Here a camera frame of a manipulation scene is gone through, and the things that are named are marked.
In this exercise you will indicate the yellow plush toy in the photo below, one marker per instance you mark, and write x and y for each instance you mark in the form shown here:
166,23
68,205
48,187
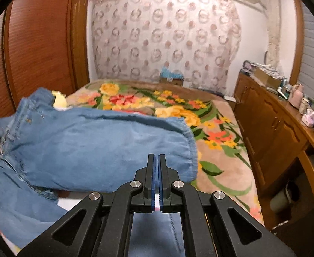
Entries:
60,102

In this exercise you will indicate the circle patterned curtain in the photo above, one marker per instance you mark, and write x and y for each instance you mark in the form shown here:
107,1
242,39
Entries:
159,32

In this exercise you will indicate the grey bucket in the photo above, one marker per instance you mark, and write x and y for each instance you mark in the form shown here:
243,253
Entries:
283,196

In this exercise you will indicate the wooden dresser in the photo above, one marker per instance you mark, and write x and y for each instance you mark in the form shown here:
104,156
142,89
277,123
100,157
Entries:
267,128

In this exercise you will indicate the wooden wardrobe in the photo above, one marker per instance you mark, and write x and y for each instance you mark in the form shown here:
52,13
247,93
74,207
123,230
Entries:
39,45

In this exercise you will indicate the blue denim pants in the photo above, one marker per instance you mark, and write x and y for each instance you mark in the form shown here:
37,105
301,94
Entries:
92,144

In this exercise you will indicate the floral bed blanket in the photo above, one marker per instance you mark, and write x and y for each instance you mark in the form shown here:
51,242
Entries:
226,166

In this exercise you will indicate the printed cloth pile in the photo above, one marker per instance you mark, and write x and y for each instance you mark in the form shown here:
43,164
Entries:
261,66

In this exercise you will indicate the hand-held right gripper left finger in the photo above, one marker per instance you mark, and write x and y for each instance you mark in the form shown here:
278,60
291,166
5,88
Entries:
153,174

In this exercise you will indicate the open cardboard box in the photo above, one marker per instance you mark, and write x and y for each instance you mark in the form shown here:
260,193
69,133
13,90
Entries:
265,77

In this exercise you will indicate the pink bottle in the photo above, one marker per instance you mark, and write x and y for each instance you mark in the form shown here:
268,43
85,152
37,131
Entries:
296,95

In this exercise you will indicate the small cardboard box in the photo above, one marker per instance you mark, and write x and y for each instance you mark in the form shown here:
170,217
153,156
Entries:
173,81

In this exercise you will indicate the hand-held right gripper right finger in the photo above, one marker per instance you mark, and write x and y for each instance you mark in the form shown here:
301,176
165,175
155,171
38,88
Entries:
161,174

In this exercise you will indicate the blue crumpled bag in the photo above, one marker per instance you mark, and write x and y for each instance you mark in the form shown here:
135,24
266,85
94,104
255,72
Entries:
170,72

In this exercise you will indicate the pink tissue pack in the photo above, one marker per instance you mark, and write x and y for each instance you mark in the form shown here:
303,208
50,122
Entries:
308,119

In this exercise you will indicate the white lace curtain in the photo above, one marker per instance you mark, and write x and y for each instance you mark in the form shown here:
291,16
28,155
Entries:
272,26

